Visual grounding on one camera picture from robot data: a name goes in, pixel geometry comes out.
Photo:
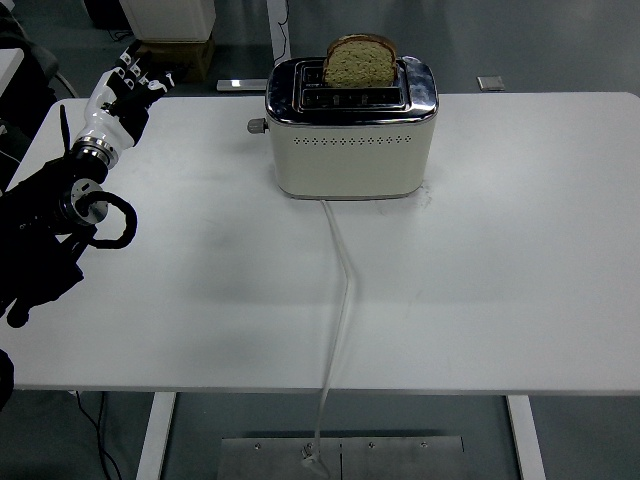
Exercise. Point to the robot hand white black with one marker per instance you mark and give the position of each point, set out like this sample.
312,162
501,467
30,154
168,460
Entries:
105,122

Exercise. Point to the grey toaster lever knob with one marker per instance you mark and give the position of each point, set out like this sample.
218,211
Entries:
256,125

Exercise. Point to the cream toaster chrome top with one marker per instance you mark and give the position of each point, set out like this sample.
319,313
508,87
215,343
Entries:
350,160

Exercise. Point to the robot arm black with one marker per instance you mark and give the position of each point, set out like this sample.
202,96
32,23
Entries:
40,250

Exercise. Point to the person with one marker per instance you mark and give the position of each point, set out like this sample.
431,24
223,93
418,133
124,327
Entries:
35,80

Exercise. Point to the brown cardboard box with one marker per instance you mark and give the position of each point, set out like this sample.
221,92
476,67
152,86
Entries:
190,60

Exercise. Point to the black box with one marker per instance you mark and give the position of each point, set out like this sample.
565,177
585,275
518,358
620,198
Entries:
107,12

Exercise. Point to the white side table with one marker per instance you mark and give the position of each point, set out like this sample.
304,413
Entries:
9,65

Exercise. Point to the white box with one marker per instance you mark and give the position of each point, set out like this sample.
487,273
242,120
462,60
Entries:
170,20

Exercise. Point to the white table leg with foot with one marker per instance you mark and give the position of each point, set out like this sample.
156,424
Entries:
277,30

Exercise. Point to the brown bread slice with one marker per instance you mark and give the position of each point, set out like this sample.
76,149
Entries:
360,67

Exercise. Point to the grey floor socket plate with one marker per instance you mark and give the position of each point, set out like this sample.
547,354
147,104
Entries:
491,83

